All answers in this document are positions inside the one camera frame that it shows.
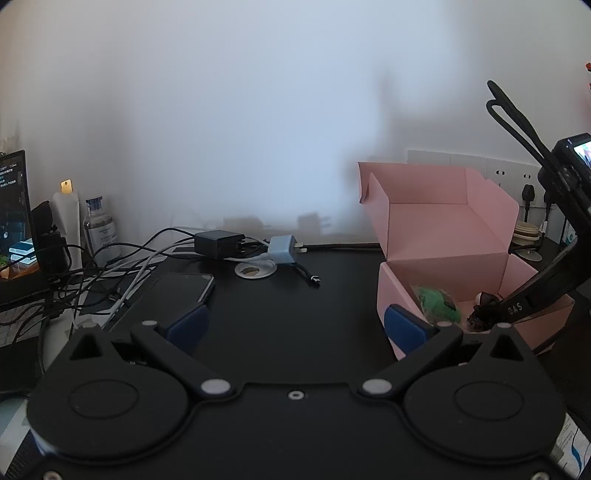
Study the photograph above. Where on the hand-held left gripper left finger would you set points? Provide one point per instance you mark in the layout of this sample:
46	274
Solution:
187	325

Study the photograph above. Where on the pink cardboard box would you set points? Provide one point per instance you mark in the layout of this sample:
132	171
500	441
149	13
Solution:
438	221

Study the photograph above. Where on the silver desk grommet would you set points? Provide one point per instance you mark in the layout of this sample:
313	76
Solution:
255	270

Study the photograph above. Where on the green item plastic packet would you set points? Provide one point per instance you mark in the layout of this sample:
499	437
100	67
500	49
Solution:
436	302

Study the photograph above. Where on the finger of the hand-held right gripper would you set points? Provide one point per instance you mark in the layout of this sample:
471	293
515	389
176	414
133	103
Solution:
491	309

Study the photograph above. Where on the white lotion bottle yellow cap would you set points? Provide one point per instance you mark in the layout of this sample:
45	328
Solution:
67	230

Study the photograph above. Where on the beige suction cup holder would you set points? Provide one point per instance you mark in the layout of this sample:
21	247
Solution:
526	235

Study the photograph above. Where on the black box device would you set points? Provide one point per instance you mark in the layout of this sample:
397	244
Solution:
48	240

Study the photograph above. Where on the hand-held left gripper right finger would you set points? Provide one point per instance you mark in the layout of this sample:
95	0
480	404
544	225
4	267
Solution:
406	332

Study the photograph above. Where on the laptop computer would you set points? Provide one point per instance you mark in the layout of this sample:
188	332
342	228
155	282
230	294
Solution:
14	221

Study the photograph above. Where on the black desktop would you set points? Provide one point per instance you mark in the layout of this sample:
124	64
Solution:
295	323

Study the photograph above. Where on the light blue charger plug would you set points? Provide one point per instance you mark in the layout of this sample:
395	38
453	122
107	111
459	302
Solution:
284	249

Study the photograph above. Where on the clear bottle blue cap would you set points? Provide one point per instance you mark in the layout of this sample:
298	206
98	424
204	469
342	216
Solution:
101	230

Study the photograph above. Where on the black smartphone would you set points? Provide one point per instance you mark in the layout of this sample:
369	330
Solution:
171	295

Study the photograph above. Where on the black power adapter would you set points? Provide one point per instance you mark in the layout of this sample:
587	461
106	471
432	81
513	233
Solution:
217	243

